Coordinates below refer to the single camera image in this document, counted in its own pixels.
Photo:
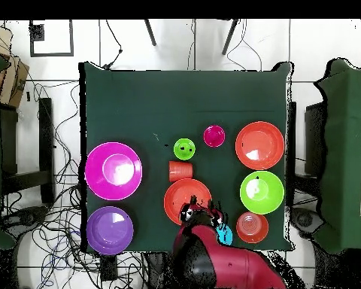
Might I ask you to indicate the black camera tripod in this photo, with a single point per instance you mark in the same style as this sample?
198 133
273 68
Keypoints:
152 36

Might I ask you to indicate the green cup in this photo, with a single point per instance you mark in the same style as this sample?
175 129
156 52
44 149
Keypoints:
185 153

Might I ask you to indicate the large pink bowl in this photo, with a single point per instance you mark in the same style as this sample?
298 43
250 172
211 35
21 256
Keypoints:
96 180

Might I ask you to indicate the black square floor frame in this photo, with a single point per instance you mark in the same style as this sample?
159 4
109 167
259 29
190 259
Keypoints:
37 31

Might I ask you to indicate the small blue bowl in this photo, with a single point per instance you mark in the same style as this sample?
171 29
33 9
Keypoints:
225 234

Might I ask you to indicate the black stand frame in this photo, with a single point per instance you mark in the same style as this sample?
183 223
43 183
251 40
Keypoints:
46 135
314 135

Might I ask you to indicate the purple bowl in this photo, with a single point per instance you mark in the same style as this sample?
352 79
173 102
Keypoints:
109 231

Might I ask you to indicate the small deep orange bowl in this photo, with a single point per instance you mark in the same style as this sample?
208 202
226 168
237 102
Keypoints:
252 227

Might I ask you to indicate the dark green tablecloth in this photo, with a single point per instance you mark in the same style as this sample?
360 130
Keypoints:
180 105

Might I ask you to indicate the crimson red cup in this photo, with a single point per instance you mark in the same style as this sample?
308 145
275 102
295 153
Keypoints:
214 137

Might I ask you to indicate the orange cup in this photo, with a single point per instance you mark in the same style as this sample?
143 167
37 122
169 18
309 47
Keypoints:
180 171

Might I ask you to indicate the green bowl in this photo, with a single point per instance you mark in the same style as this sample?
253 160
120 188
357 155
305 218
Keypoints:
270 198

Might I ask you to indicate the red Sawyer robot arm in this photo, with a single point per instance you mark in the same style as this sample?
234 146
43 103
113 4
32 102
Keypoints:
228 262

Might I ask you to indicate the black power box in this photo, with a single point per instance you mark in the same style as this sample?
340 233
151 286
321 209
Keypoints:
109 268

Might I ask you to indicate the wide orange bowl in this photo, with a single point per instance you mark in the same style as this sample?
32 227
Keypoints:
260 141
180 192

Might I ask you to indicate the cardboard box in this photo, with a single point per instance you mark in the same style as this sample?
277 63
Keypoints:
13 81

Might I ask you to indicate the grey pedestal leg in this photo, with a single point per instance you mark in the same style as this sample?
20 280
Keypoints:
24 218
305 220

